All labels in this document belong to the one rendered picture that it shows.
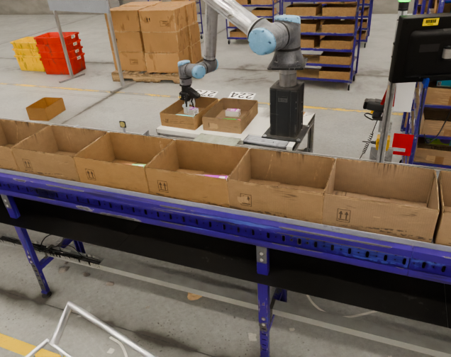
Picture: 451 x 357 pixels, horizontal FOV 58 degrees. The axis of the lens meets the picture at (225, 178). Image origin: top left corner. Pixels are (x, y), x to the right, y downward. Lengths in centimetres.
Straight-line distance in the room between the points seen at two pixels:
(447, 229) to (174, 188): 107
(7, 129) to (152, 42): 401
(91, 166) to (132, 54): 483
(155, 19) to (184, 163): 445
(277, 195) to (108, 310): 145
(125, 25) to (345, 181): 527
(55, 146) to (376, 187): 174
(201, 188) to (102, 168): 51
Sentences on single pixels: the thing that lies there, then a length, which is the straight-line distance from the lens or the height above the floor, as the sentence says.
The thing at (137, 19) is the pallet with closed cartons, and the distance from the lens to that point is 654.
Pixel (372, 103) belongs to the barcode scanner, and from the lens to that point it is 234.
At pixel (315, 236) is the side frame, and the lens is 160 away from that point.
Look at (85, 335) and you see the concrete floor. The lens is 260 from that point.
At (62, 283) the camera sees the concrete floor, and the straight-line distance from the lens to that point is 297.
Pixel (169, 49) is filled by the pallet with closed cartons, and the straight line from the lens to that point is 637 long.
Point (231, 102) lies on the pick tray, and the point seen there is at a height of 82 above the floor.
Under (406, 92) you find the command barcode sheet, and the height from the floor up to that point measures 115.
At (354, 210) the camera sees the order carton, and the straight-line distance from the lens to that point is 159.
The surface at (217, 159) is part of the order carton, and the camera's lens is 198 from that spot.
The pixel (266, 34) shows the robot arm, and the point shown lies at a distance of 232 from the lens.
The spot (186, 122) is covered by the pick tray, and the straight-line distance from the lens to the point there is 286.
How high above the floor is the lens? 190
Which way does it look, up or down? 31 degrees down
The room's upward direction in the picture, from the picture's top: 4 degrees counter-clockwise
